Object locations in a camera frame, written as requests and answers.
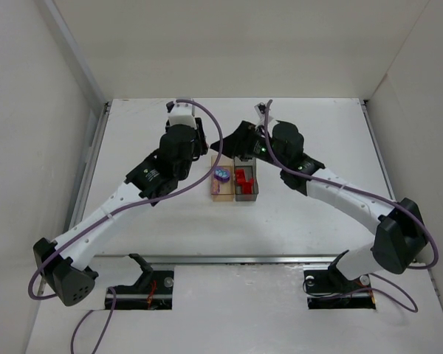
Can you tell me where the purple round lego piece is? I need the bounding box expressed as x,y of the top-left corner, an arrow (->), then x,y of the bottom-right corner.
214,167 -> 231,183

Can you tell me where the red arched lego piece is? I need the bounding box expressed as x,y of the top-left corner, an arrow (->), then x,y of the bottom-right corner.
239,178 -> 254,195

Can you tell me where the purple lego brick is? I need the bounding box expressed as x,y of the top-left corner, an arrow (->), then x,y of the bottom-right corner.
211,183 -> 223,195

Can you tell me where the red lego brick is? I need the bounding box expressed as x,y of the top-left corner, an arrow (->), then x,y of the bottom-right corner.
236,168 -> 246,185

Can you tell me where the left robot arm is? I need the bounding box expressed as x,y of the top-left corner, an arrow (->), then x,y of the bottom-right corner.
32,117 -> 208,307

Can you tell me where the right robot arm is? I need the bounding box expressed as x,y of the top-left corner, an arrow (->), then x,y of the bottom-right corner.
210,121 -> 428,292

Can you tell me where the amber transparent container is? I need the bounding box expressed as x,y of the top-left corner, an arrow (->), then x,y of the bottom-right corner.
210,155 -> 235,202

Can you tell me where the grey transparent container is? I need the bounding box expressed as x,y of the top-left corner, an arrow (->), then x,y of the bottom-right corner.
234,158 -> 259,202

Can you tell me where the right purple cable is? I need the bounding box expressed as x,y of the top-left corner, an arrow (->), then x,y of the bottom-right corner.
262,99 -> 439,313

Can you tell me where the purple cable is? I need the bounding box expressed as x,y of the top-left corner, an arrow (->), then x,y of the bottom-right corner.
28,98 -> 223,354
262,99 -> 439,313

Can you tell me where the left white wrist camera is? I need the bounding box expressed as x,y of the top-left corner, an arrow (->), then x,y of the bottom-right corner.
166,101 -> 196,129

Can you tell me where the aluminium right edge rail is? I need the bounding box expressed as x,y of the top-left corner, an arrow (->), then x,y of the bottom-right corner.
360,100 -> 396,200

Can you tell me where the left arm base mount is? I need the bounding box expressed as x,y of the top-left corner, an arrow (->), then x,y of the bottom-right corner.
100,254 -> 174,310

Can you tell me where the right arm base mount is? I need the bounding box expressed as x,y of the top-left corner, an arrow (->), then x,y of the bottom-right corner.
302,251 -> 376,310

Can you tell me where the aluminium left frame post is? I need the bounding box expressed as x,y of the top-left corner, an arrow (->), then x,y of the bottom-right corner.
35,0 -> 107,113

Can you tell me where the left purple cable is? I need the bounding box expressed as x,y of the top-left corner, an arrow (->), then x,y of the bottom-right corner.
28,98 -> 223,354

